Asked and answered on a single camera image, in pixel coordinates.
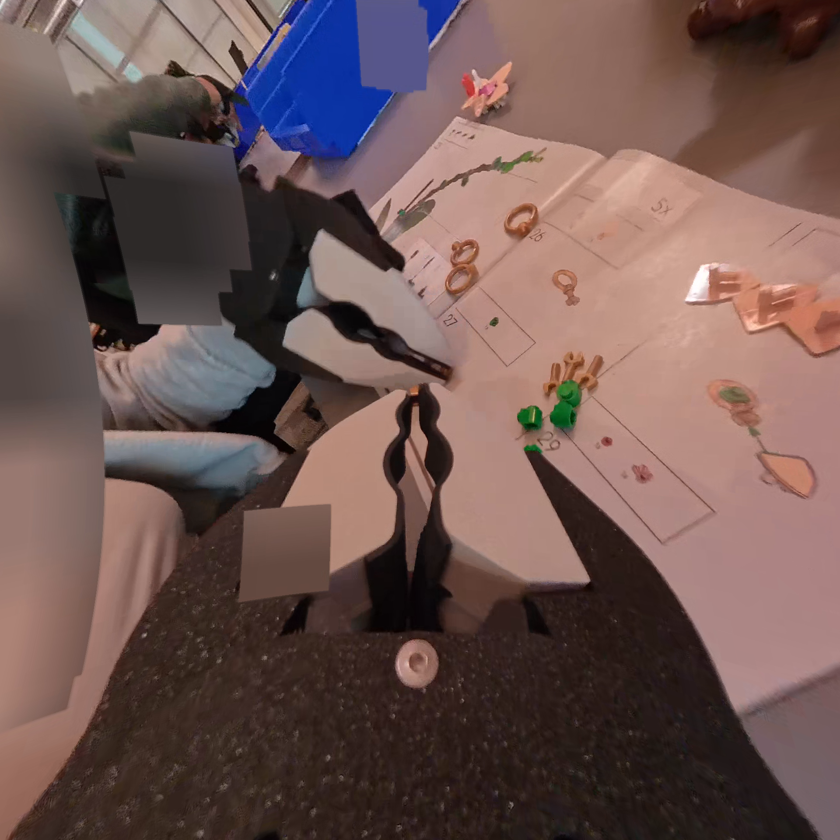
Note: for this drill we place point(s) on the pale brick plate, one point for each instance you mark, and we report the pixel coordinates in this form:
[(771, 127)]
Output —
[(702, 285)]

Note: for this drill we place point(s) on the person's beige clothing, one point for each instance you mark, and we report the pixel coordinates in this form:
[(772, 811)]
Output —
[(131, 558)]

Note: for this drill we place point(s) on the grey desk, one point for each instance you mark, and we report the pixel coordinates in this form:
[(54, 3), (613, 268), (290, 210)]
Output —
[(623, 79)]

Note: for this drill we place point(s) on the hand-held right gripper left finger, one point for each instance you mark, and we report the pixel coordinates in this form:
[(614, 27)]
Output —
[(341, 485)]

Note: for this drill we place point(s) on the brown glossy figure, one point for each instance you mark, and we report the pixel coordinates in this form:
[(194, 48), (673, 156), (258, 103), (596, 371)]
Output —
[(768, 23)]

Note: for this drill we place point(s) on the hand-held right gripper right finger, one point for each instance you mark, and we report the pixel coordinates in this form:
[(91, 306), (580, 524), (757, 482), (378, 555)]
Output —
[(499, 505)]

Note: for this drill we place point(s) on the blue plastic crate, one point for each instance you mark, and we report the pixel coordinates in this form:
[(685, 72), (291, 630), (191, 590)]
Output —
[(308, 85)]

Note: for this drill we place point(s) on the pink toy brick model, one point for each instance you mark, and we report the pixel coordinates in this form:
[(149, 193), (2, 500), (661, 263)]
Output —
[(489, 92)]

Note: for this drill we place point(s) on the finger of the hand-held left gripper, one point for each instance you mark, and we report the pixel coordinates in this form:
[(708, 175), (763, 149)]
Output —
[(367, 282), (328, 348)]

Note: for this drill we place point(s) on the tan brick plate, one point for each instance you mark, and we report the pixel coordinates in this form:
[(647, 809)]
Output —
[(820, 334), (774, 308)]

